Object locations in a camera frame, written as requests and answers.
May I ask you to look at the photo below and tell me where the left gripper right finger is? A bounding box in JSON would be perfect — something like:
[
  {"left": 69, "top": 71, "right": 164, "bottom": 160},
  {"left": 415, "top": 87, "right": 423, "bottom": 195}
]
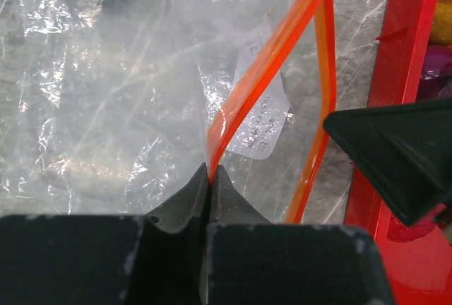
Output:
[{"left": 207, "top": 167, "right": 394, "bottom": 304}]

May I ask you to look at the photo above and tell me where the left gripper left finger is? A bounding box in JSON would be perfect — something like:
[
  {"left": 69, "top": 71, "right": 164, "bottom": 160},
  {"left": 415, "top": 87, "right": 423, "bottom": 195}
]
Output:
[{"left": 1, "top": 165, "right": 210, "bottom": 304}]

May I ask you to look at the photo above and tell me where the brown kiwi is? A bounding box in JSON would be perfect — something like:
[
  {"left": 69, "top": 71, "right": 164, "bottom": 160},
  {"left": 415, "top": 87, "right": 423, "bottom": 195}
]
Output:
[{"left": 429, "top": 0, "right": 452, "bottom": 46}]

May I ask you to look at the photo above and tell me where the clear zip bag orange zipper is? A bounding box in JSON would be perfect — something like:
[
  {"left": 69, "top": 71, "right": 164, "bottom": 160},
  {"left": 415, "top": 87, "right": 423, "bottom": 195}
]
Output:
[{"left": 1, "top": 0, "right": 337, "bottom": 222}]

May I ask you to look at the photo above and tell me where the red plastic bin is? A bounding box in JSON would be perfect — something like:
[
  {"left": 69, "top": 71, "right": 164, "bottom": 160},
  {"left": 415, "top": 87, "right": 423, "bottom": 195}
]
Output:
[{"left": 335, "top": 0, "right": 451, "bottom": 304}]

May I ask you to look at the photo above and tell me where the red wrinkled fruit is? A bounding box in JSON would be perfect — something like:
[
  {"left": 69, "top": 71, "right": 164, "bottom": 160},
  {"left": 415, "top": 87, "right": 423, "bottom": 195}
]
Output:
[{"left": 387, "top": 215, "right": 436, "bottom": 243}]

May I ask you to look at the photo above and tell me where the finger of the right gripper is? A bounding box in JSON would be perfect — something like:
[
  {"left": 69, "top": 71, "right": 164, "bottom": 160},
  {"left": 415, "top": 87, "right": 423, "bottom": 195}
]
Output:
[{"left": 323, "top": 98, "right": 451, "bottom": 225}]

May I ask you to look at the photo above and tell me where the purple onion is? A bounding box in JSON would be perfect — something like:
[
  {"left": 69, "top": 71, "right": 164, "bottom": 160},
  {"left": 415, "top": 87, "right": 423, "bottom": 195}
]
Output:
[{"left": 417, "top": 44, "right": 451, "bottom": 101}]

